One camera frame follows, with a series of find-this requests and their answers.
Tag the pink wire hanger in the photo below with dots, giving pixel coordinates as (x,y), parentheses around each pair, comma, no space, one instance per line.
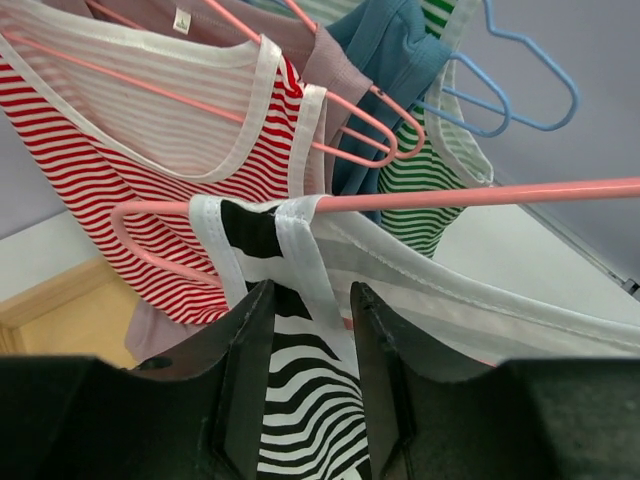
(390,150)
(519,194)
(383,43)

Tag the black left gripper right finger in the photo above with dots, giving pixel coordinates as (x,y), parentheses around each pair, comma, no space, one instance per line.
(432,412)

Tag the black white striped tank top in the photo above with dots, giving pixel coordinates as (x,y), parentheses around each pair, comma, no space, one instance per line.
(313,421)

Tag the green white striped tank top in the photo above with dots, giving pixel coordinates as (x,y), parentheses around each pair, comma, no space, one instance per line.
(434,154)

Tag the mauve pink tank top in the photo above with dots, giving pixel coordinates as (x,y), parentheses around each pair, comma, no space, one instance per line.
(317,57)

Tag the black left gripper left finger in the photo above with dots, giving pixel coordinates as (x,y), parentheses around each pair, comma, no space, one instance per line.
(192,412)

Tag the wooden clothes rack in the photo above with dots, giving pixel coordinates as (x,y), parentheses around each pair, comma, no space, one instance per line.
(85,310)

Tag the red white striped tank top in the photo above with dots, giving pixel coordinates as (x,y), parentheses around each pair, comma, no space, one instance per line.
(100,141)

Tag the blue tank top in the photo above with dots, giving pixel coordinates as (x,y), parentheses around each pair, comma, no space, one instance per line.
(388,42)

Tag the aluminium frame post right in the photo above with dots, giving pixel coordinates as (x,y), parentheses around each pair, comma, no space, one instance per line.
(605,233)

